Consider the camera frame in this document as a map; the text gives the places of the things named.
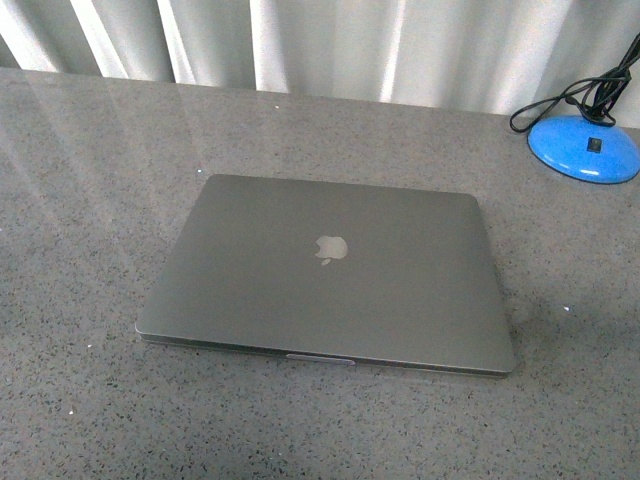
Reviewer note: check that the grey laptop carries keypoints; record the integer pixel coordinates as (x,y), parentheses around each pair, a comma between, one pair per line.
(336,273)

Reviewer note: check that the white pleated curtain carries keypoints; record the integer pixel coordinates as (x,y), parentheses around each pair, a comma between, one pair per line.
(483,56)

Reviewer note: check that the blue lamp base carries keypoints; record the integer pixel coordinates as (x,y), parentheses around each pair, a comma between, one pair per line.
(580,149)

